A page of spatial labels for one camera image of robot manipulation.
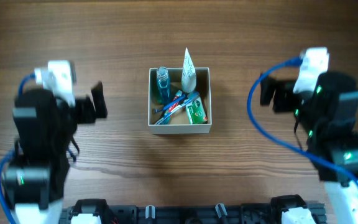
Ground green Dettol soap bar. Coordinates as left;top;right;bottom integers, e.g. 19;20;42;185
186;97;208;124

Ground white cardboard box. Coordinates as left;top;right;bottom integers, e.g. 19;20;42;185
147;67;213;134

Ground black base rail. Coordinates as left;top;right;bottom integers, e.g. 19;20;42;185
59;195;327;224

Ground left blue cable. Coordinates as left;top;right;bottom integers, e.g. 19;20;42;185
0;73;77;224

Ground white lotion tube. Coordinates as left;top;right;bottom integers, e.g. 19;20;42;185
181;48;196;93

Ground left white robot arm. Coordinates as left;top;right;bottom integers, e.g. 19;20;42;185
0;82;108;223

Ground blue mouthwash bottle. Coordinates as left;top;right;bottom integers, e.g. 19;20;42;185
157;67;171;105

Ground teal toothpaste tube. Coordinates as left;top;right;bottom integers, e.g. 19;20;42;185
158;90;183;124

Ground blue white toothbrush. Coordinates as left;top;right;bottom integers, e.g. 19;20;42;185
155;91;200;125

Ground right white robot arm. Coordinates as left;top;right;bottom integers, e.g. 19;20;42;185
260;71;358;223

